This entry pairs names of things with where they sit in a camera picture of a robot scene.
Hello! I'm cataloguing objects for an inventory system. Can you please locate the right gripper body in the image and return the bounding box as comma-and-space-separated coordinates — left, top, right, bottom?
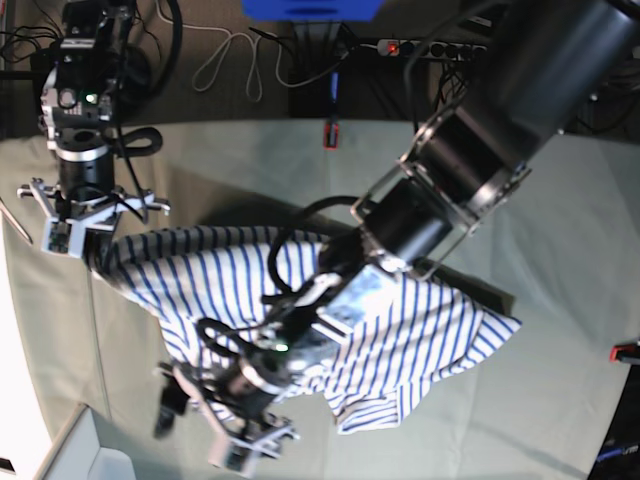
17, 178, 170, 258

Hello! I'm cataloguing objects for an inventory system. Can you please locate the white cable on floor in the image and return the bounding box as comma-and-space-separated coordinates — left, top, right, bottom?
154, 0, 301, 104

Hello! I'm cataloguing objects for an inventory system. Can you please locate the red black clamp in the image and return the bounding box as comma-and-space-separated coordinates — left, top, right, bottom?
609, 340, 640, 366
323, 117, 339, 150

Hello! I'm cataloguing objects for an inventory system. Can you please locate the green table cloth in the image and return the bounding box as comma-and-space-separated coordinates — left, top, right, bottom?
1, 121, 639, 479

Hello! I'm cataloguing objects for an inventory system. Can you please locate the blue white striped t-shirt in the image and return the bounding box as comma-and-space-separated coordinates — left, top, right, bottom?
107, 224, 524, 436

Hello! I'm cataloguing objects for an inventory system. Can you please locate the dark round floor object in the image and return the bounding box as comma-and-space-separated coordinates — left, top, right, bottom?
116, 44, 152, 123

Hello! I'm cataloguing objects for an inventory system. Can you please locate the white plastic bin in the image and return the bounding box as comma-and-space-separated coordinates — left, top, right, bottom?
1, 403, 136, 479

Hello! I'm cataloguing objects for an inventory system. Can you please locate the red black middle clamp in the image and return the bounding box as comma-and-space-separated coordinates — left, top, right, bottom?
323, 117, 339, 150

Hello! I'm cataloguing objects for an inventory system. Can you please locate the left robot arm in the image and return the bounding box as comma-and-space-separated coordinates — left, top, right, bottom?
154, 1, 639, 475

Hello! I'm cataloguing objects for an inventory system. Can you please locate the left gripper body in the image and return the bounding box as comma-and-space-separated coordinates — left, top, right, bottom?
157, 364, 300, 473

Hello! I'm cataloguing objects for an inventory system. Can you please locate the white power strip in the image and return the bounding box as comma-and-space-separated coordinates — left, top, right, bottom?
376, 39, 487, 62

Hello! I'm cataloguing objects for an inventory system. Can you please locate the red black clamp right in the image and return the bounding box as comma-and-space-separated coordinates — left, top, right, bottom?
609, 340, 640, 366

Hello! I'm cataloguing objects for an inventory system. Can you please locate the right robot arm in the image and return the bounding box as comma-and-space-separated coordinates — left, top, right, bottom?
17, 1, 170, 269

